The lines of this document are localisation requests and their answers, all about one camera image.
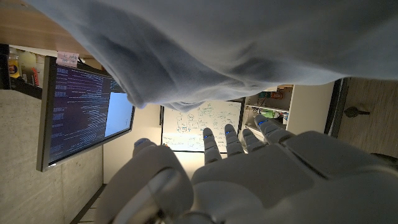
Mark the black computer monitor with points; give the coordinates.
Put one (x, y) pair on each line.
(77, 118)

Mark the blue hoodie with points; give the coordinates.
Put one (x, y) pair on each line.
(217, 40)

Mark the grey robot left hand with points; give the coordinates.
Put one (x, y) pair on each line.
(264, 180)

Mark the wooden door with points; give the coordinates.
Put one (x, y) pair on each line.
(373, 130)

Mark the white shelf cabinet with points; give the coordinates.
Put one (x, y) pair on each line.
(311, 109)

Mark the white wipes canister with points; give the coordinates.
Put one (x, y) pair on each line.
(31, 68)

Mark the pink sticky note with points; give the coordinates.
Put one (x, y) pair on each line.
(67, 59)

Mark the whiteboard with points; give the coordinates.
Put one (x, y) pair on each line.
(192, 124)

